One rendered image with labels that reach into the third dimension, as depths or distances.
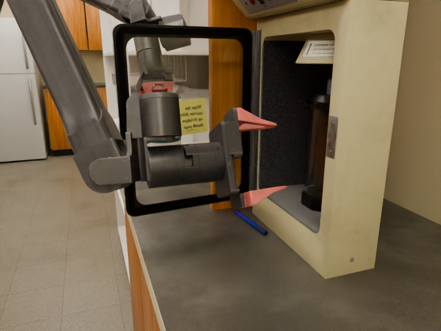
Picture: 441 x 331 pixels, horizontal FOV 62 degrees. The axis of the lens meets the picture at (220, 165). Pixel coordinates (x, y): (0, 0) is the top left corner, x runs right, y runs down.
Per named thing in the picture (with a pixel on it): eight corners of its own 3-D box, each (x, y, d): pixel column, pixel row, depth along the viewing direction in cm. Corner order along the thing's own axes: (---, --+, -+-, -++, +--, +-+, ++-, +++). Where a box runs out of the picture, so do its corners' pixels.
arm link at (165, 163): (138, 188, 53) (144, 190, 48) (134, 140, 53) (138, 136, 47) (186, 182, 55) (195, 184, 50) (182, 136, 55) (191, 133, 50)
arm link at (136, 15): (141, 22, 92) (126, 1, 84) (185, 9, 91) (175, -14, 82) (149, 65, 90) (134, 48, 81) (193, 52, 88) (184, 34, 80)
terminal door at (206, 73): (249, 197, 93) (252, 27, 82) (126, 218, 81) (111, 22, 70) (247, 196, 94) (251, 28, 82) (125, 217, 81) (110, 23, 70)
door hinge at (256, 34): (252, 193, 94) (256, 30, 84) (256, 196, 92) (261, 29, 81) (247, 194, 94) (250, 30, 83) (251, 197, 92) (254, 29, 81)
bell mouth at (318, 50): (348, 62, 83) (351, 37, 82) (412, 64, 67) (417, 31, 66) (279, 63, 78) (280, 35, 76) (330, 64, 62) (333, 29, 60)
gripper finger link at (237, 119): (282, 104, 55) (222, 107, 52) (290, 152, 54) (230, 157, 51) (264, 118, 61) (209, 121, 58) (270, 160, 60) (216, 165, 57)
